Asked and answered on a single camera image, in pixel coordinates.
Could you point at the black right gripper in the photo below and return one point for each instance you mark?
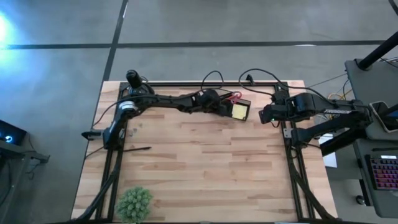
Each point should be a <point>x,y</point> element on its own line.
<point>275,112</point>

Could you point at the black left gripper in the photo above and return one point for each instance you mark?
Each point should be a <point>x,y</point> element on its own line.
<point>213,101</point>

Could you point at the black pen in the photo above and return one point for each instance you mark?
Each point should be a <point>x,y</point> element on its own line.
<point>136,149</point>

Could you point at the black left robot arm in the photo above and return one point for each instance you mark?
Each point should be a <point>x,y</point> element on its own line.
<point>161,101</point>

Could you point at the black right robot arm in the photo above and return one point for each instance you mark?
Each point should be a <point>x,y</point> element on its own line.
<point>326,124</point>

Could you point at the black mesh desk organizer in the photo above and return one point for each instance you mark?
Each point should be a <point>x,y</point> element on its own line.
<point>244,104</point>

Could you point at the yellow sticky note pad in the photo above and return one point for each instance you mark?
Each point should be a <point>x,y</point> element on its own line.
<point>239,112</point>

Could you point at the white paper sheet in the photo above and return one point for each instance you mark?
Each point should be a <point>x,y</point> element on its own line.
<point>330,157</point>

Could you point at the grey side desk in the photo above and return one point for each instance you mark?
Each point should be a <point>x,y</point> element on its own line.
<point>376,84</point>

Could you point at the black pole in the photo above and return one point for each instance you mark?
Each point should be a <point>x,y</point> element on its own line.
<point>377,51</point>

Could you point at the backlit keyboard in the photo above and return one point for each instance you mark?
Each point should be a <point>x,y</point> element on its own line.
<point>385,172</point>

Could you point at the green artificial plant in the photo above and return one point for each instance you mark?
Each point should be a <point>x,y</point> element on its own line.
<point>134,204</point>

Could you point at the black device with blue light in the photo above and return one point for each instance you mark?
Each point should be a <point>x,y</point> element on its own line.
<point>11,133</point>

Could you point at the silver metal bracket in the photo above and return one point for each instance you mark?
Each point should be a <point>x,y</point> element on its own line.
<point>287,133</point>

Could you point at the black aluminium table frame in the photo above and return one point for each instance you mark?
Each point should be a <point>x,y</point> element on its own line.
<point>293,174</point>

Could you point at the tablet with white frame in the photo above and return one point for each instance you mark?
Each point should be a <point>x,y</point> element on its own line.
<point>381,116</point>

